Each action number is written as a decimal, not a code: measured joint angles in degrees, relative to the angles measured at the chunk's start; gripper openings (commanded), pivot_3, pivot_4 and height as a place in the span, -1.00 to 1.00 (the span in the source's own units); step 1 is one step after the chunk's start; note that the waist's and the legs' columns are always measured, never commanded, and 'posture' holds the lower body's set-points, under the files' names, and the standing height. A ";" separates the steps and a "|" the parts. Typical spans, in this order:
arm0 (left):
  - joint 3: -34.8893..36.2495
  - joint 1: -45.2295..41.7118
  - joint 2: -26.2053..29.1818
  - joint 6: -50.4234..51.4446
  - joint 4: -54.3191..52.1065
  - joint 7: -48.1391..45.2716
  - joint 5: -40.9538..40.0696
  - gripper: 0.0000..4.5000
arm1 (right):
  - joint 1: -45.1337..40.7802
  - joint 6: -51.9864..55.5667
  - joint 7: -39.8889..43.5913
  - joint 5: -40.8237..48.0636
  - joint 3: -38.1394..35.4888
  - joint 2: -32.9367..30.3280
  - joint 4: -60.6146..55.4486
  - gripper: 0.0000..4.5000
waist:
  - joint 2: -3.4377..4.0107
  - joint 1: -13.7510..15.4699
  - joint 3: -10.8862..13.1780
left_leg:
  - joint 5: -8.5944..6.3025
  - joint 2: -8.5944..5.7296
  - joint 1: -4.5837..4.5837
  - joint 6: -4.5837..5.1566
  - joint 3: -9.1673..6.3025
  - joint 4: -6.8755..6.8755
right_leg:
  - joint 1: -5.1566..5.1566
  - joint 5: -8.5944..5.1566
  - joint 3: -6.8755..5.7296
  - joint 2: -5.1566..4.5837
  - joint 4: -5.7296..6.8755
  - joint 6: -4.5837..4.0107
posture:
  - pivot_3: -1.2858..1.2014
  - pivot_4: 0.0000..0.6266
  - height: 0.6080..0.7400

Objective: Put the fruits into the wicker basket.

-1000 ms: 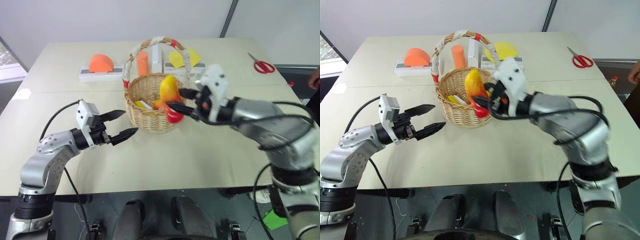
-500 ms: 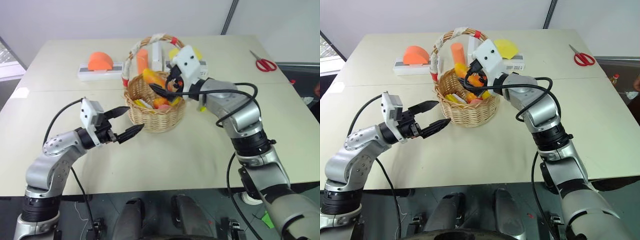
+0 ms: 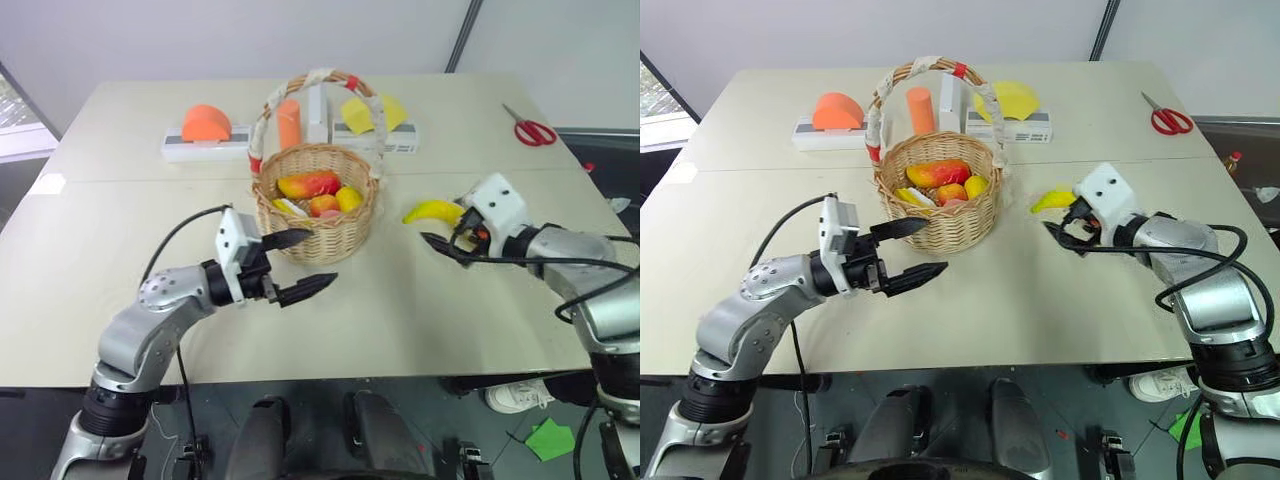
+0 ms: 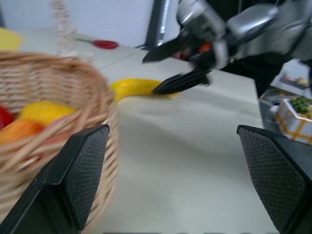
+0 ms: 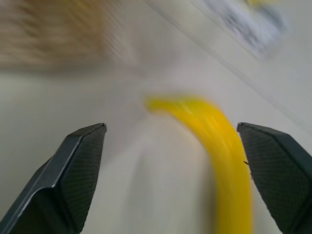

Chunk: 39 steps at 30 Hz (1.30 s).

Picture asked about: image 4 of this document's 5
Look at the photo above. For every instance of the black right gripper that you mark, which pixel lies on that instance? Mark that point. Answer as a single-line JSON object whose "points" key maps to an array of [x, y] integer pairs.
{"points": [[198, 41]]}

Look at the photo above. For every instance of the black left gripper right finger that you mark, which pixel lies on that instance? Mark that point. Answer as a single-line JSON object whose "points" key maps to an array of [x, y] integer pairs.
{"points": [[275, 175]]}

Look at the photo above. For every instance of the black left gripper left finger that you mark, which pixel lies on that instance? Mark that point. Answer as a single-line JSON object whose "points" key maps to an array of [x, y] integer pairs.
{"points": [[80, 170]]}

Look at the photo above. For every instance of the yellow banana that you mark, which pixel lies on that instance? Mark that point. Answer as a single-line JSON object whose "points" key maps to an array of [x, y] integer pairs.
{"points": [[132, 85]]}

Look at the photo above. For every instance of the pink peach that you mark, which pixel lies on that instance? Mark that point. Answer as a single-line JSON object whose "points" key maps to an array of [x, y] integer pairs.
{"points": [[54, 122]]}

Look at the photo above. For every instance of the white and yellow planter box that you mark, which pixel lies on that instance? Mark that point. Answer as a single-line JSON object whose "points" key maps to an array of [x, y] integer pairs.
{"points": [[292, 123]]}

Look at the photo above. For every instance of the yellow lemon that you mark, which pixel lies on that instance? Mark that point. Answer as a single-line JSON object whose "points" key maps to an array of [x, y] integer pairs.
{"points": [[44, 111]]}

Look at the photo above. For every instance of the orange fruit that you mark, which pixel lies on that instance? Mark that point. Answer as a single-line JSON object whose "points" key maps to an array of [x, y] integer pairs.
{"points": [[19, 129]]}

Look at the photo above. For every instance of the green plant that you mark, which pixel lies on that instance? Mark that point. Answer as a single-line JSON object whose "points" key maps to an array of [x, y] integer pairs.
{"points": [[301, 103]]}

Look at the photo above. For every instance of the red fruit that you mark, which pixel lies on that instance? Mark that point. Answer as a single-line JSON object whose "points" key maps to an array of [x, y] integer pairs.
{"points": [[4, 117]]}

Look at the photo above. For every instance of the grey tray with items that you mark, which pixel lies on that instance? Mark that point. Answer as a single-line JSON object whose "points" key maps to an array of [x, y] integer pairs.
{"points": [[291, 81]]}

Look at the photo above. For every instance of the yellow sheet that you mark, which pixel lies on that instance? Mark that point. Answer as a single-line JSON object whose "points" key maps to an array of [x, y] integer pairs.
{"points": [[8, 39]]}

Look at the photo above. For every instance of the black upright post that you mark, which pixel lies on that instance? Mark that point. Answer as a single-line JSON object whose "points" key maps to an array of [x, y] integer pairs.
{"points": [[153, 22]]}

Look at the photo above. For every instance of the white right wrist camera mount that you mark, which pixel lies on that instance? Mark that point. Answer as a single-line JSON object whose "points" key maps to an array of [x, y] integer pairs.
{"points": [[195, 12]]}

